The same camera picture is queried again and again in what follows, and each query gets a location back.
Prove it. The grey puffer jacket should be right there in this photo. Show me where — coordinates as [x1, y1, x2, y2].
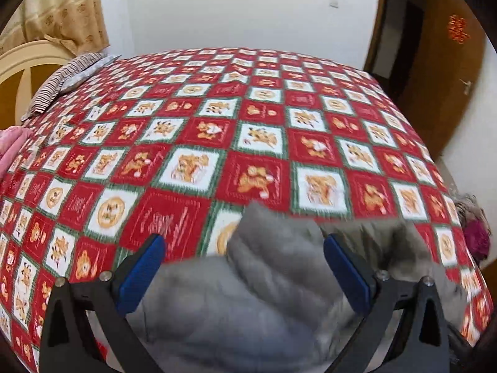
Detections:
[127, 203, 467, 372]

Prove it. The pile of clothes on floor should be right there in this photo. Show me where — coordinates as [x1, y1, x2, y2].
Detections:
[454, 194, 492, 265]

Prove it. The red patchwork bear quilt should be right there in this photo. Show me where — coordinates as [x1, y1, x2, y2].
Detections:
[1, 48, 493, 372]

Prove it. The pink cloth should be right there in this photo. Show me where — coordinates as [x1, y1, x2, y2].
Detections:
[0, 126, 33, 178]

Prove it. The striped pillow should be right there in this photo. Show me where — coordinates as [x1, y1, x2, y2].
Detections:
[20, 53, 121, 121]

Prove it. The brown wooden door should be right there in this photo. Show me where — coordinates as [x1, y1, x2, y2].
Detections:
[397, 0, 486, 158]

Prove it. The cream wooden headboard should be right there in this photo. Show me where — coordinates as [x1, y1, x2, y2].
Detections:
[1, 40, 74, 130]

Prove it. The red door decoration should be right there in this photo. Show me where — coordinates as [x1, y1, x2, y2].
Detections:
[447, 14, 470, 45]

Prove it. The beige patterned curtain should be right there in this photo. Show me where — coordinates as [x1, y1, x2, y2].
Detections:
[1, 0, 110, 56]

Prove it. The silver door handle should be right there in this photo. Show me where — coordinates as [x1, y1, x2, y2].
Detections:
[460, 79, 472, 96]

